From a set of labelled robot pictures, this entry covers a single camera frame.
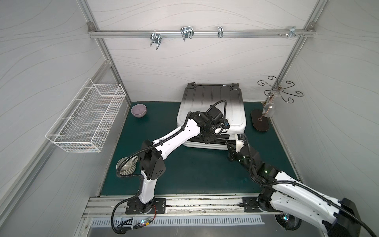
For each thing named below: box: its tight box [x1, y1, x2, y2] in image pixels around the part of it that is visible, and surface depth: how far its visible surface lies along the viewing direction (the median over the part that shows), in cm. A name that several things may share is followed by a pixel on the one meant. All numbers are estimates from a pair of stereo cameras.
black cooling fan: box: [274, 212, 303, 231], surface depth 73 cm
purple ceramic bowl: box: [130, 103, 148, 118], surface depth 113 cm
